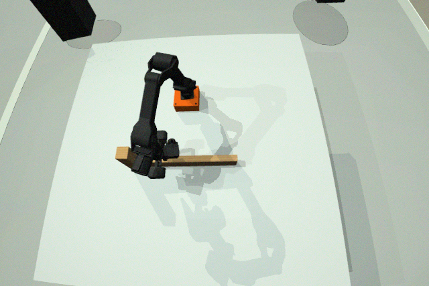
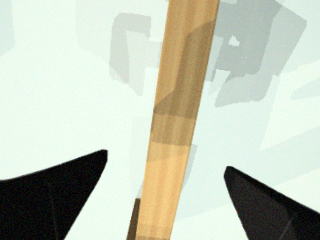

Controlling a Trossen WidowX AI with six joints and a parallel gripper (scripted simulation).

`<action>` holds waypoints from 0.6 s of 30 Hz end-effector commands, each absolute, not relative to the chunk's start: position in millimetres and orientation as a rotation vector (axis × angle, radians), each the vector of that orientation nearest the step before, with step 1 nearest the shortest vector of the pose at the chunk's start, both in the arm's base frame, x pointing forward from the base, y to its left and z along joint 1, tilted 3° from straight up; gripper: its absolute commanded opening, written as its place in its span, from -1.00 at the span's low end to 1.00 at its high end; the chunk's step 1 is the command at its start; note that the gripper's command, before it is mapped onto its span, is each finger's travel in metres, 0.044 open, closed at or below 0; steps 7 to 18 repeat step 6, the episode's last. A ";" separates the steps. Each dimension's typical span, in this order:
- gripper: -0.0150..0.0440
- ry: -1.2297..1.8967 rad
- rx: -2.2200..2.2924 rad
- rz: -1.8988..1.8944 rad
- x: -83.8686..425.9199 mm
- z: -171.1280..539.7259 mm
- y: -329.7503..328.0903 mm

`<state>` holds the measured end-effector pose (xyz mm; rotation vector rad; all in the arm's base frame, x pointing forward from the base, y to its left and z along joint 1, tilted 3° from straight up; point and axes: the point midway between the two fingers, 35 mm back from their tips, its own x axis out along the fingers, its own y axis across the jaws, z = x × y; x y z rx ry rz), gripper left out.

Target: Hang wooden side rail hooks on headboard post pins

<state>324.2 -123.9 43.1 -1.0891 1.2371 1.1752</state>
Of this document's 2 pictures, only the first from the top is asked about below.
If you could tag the wooden post with slot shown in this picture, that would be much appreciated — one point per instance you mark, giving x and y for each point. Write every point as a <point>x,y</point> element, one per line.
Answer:
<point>125,156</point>

